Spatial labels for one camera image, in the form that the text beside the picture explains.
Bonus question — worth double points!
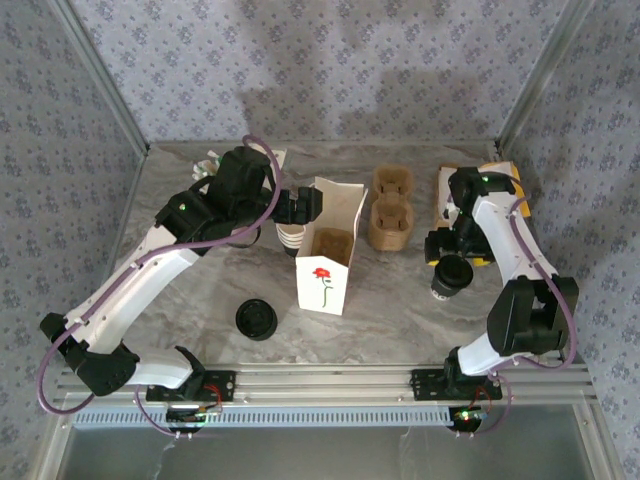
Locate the black cup lid stack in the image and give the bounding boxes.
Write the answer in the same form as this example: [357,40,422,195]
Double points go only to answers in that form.
[234,298,278,342]

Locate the white napkin stack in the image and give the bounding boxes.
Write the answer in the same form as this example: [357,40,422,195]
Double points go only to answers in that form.
[435,162,521,229]

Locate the black plastic cup lid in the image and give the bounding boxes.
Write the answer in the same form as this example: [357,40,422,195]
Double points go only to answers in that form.
[434,253,475,291]

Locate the black sleeved paper cup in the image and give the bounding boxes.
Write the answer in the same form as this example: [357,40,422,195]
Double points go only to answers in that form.
[430,274,469,303]

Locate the aluminium frame post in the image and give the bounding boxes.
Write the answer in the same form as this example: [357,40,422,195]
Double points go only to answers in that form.
[49,0,152,155]
[494,0,596,154]

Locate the grey slotted cable duct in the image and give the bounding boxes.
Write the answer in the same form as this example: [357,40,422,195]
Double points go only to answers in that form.
[72,403,496,429]

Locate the stacked paper cups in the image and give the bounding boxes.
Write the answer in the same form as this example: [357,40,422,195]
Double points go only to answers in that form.
[275,222,307,260]

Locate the brown pulp cup carrier stack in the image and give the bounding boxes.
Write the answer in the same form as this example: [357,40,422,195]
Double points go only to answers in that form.
[368,164,416,253]

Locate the white flower print paper bag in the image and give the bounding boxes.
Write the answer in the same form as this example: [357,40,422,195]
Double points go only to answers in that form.
[294,175,370,317]

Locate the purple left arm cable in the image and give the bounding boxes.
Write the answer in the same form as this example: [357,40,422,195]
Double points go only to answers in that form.
[37,134,282,416]

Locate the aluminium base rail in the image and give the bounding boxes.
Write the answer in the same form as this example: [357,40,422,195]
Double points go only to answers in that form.
[54,364,599,405]

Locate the single brown pulp cup carrier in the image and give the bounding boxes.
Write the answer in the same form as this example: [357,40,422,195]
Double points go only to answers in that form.
[310,228,354,266]

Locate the small circuit board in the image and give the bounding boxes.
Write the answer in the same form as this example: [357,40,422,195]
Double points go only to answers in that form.
[166,405,224,434]
[448,405,490,432]

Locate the thin purple base cable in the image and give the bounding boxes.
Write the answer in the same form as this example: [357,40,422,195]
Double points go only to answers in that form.
[133,372,196,441]
[469,372,514,441]

